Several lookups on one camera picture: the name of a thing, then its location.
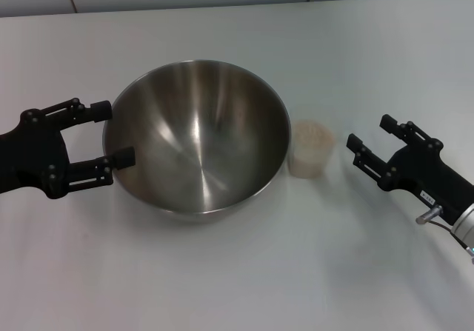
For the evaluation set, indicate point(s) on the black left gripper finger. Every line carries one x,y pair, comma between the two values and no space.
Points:
100,110
124,157

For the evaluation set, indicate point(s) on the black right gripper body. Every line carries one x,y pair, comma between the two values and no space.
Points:
426,172

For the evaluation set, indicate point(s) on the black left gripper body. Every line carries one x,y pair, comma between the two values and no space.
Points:
33,157

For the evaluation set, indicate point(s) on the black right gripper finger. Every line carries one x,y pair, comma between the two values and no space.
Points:
357,146
389,123

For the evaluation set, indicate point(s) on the clear plastic cup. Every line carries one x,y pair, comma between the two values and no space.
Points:
311,170

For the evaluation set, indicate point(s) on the stainless steel mixing bowl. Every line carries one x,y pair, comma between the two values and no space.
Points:
196,142

